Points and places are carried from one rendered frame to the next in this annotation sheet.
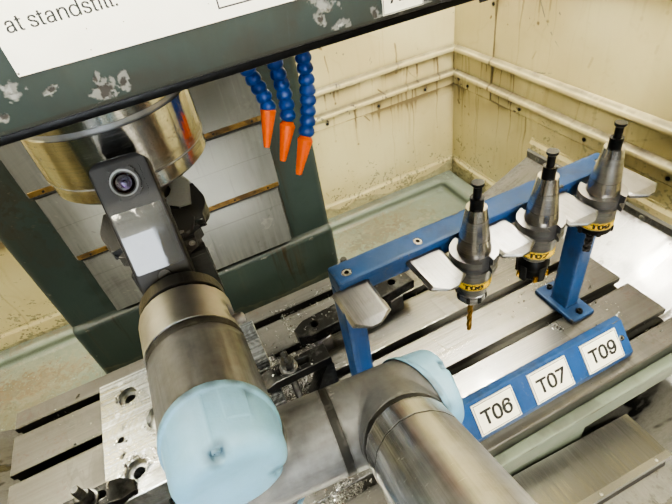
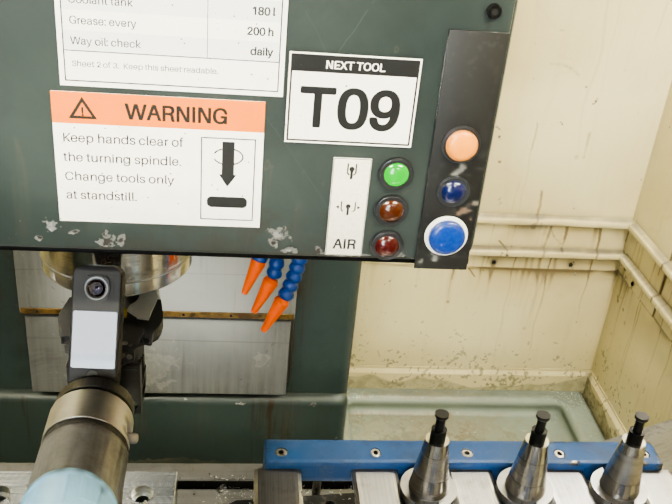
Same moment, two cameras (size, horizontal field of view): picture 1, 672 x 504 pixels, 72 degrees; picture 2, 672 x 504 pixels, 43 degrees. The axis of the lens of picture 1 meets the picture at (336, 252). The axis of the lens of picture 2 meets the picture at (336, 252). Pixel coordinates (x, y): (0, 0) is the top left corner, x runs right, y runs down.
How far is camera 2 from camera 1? 0.42 m
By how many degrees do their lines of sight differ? 15
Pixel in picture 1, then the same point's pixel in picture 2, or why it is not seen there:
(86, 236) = (42, 289)
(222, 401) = (82, 486)
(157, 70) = (145, 240)
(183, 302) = (93, 403)
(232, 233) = (211, 355)
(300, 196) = (319, 343)
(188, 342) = (81, 435)
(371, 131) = (472, 291)
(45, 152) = not seen: hidden behind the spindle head
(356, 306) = (270, 491)
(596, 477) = not seen: outside the picture
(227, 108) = not seen: hidden behind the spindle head
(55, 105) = (72, 240)
